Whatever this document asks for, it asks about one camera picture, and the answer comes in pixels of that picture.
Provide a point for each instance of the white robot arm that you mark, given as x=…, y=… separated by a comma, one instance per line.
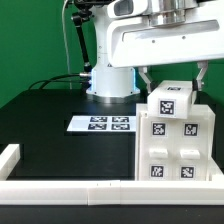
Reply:
x=116, y=84

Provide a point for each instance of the white cabinet body box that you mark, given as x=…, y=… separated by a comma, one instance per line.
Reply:
x=175, y=149

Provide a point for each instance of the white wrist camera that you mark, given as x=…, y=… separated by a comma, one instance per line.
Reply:
x=130, y=7

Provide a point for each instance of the white U-shaped fence frame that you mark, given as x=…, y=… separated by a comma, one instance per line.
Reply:
x=210, y=192

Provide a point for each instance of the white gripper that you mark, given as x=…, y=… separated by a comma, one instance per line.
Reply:
x=133, y=42

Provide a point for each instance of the small white cabinet top block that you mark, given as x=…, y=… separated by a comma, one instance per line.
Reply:
x=171, y=99

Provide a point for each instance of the white cabinet door panel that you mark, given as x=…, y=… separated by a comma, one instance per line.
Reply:
x=155, y=152
x=193, y=148

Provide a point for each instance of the white marker base plate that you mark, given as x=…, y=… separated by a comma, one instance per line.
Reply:
x=102, y=124

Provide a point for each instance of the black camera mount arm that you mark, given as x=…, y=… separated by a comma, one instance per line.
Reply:
x=81, y=33

